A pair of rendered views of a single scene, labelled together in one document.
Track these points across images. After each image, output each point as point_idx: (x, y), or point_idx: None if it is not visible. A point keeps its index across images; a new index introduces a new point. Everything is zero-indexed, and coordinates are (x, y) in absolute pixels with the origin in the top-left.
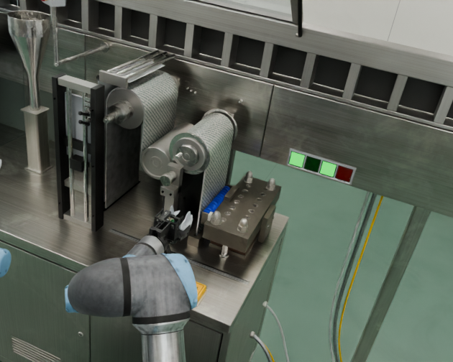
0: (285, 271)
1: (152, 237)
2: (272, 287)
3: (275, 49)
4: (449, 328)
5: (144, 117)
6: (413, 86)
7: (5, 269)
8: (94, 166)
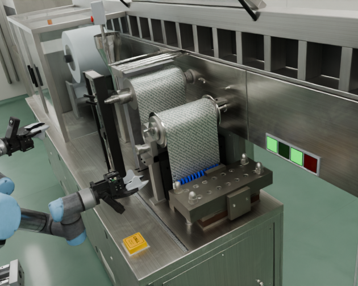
0: None
1: (87, 189)
2: (341, 280)
3: (249, 37)
4: None
5: (137, 100)
6: None
7: (5, 192)
8: (106, 135)
